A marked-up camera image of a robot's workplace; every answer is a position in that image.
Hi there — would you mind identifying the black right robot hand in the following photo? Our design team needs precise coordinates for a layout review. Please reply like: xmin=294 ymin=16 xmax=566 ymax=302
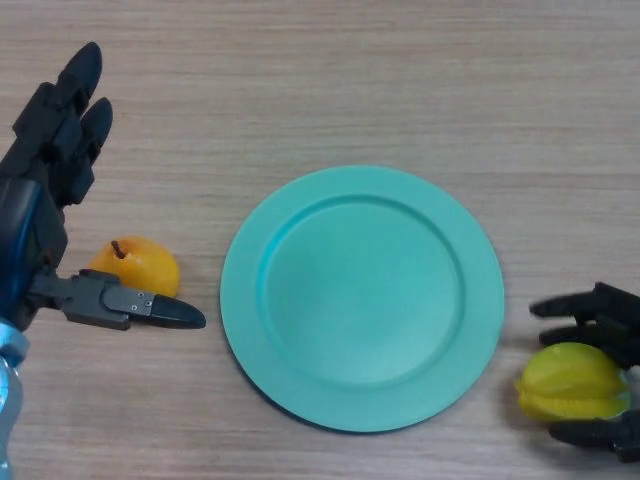
xmin=528 ymin=282 xmax=640 ymax=464

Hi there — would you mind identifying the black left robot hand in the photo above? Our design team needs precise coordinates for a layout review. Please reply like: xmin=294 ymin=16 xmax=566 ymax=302
xmin=0 ymin=41 xmax=207 ymax=332

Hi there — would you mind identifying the yellow starfruit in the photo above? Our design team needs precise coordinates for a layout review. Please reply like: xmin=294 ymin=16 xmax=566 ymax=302
xmin=514 ymin=342 xmax=632 ymax=422

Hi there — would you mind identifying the teal round plate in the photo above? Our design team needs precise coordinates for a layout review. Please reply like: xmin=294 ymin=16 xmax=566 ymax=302
xmin=219 ymin=164 xmax=505 ymax=434

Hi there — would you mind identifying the orange pear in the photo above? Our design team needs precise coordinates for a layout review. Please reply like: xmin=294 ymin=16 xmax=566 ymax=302
xmin=87 ymin=235 xmax=181 ymax=299

